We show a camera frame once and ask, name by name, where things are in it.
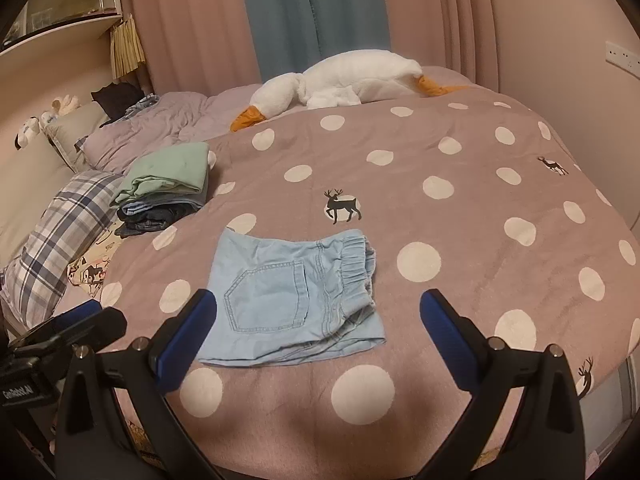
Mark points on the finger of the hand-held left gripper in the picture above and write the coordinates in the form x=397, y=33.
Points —
x=75, y=316

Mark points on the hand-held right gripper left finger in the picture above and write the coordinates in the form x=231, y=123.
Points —
x=185, y=340

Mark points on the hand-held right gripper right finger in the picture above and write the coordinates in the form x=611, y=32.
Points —
x=450, y=340

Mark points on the light blue denim shorts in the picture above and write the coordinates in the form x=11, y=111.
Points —
x=280, y=300

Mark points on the yellow cartoon printed cloth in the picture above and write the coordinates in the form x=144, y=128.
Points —
x=92, y=265

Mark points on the plaid pillow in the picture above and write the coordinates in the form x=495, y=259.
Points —
x=65, y=230

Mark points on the polka dot deer blanket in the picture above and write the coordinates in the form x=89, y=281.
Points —
x=450, y=240

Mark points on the folded dark jeans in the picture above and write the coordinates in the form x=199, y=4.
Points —
x=145, y=222

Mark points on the beige headboard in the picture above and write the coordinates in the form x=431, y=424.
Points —
x=25, y=195

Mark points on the folded grey-blue garment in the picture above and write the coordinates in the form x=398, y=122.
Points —
x=165, y=205

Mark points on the folded green garment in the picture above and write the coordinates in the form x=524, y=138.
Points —
x=170, y=170

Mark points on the beige pillow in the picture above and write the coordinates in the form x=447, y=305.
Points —
x=80, y=130

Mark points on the white dog plush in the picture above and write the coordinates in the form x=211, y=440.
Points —
x=27, y=132

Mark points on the white rabbit plush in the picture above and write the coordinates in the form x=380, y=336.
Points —
x=60, y=107

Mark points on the purple quilt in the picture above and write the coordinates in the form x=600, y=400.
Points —
x=165, y=125

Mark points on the plaid shirt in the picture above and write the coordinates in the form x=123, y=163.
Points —
x=142, y=104

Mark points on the dark cloth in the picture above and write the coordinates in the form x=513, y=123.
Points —
x=117, y=97

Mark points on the yellow pleated cloth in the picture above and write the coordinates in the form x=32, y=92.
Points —
x=127, y=47

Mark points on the white goose plush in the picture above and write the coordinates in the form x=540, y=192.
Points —
x=350, y=77

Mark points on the pink curtain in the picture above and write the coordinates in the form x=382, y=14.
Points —
x=190, y=25

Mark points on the blue curtain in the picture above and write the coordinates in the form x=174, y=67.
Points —
x=310, y=15

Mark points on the white wall shelf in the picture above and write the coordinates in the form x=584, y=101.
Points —
x=55, y=5

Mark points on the white wall socket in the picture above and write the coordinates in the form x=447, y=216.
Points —
x=622, y=56

